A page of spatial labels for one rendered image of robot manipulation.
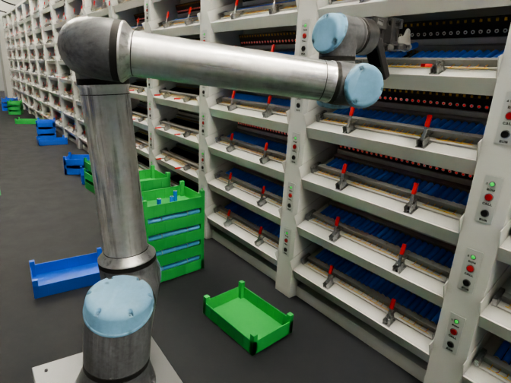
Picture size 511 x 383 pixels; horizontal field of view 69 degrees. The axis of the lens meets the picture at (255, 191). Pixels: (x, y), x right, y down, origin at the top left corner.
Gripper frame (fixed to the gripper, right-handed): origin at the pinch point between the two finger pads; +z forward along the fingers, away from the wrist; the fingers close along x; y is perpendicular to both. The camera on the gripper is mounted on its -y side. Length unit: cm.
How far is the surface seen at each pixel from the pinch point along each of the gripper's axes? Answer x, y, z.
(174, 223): 74, -72, -41
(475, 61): -21.6, -3.2, -2.5
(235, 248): 79, -98, -4
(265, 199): 59, -65, -1
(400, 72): -2.9, -6.5, -5.4
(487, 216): -34, -40, -9
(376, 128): 6.3, -24.4, 0.3
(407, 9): -1.9, 10.2, -4.8
